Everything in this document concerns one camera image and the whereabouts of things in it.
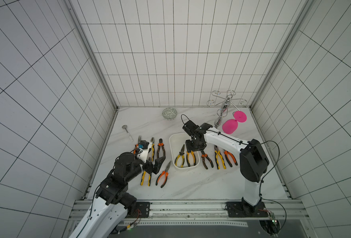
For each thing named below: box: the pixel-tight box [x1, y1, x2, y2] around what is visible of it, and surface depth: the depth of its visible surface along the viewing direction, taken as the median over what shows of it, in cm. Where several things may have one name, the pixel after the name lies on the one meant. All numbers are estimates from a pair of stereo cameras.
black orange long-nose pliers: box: [200, 149, 214, 170], surface depth 94 cm
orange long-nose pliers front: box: [155, 160, 172, 188], surface depth 86 cm
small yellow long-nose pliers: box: [174, 144, 185, 169], surface depth 93 cm
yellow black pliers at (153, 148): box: [150, 136, 156, 162], surface depth 97 cm
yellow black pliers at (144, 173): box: [140, 170, 152, 187], surface depth 83 cm
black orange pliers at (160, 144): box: [156, 138, 166, 159], surface depth 99 cm
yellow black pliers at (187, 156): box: [185, 150, 197, 167], surface depth 92 cm
